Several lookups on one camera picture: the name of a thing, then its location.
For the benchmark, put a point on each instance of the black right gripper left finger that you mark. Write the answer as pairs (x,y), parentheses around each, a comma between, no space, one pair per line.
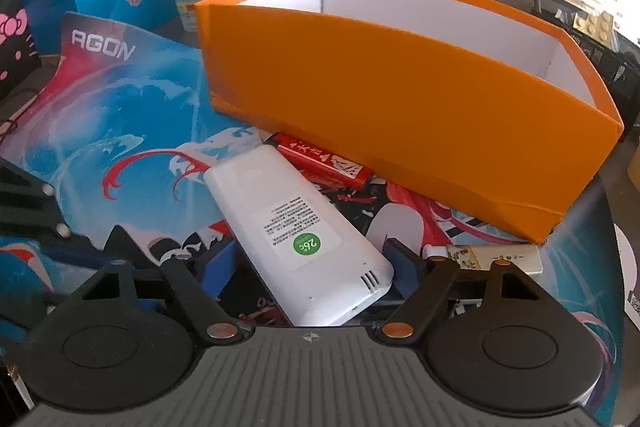
(196,275)

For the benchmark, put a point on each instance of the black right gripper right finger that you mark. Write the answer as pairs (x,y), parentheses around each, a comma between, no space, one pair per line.
(425,285)

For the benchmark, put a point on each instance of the white lighter with picture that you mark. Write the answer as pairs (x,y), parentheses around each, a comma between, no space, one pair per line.
(481,257)

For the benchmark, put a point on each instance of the colourful AGON mouse mat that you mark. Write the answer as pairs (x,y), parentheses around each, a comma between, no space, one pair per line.
(124,132)

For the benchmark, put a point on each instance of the black Hello Kitty bag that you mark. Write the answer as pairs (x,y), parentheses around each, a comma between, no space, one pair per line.
(18,54)

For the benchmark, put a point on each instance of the red lighter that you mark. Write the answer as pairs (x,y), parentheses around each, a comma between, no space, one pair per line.
(321,162)

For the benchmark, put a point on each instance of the orange cardboard box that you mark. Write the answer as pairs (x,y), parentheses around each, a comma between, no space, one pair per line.
(482,107)

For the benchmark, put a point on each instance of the white round paper card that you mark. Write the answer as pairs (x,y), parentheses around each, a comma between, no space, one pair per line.
(630,270)

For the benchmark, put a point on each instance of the black mesh desk organizer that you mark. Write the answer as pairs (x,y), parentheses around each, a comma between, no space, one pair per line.
(619,70)

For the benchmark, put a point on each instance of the yellow toy brick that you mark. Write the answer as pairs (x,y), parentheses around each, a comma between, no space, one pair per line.
(600,27)

